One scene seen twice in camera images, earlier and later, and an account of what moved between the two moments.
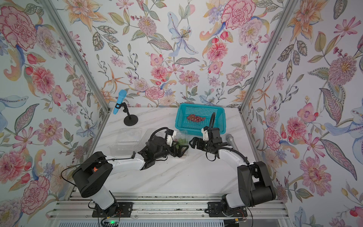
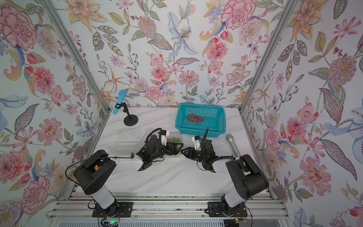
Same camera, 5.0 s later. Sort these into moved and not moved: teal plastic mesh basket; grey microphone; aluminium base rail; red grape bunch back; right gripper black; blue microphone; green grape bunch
Moved: green grape bunch; right gripper black
Not moved: blue microphone; red grape bunch back; grey microphone; teal plastic mesh basket; aluminium base rail
